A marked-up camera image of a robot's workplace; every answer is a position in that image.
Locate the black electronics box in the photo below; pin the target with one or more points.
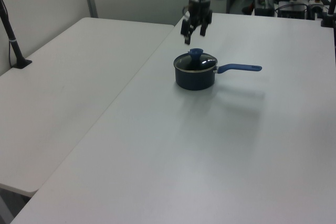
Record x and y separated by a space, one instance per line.
262 10

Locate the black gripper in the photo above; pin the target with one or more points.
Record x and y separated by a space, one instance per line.
197 15

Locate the black camera pole with white tie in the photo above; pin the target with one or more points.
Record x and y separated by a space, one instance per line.
13 43

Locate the glass lid with blue knob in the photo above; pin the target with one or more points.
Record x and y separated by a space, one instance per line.
194 52

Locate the dark blue saucepan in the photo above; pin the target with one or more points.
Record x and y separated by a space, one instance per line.
194 81

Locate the black power unit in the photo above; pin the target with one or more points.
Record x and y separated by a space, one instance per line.
291 11

